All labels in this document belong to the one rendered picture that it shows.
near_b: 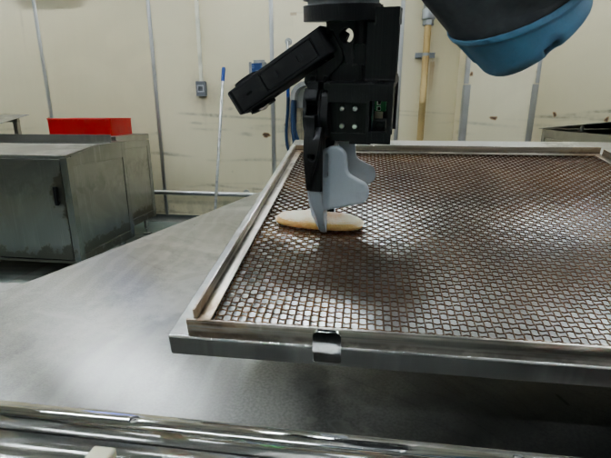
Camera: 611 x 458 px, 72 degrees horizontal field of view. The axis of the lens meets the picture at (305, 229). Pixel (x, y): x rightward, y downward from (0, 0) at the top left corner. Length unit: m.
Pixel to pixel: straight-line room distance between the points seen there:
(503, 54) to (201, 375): 0.34
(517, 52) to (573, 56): 3.90
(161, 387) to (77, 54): 4.43
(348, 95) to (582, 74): 3.90
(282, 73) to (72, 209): 2.48
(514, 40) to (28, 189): 2.83
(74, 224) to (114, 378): 2.46
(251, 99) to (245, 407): 0.27
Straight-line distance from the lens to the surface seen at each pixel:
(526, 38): 0.31
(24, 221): 3.05
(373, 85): 0.38
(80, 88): 4.70
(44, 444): 0.32
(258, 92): 0.42
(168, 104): 4.27
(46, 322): 0.55
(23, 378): 0.45
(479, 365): 0.32
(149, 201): 3.90
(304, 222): 0.45
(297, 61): 0.40
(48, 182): 2.87
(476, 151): 0.77
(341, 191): 0.41
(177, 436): 0.28
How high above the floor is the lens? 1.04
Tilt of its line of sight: 15 degrees down
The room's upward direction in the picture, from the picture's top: straight up
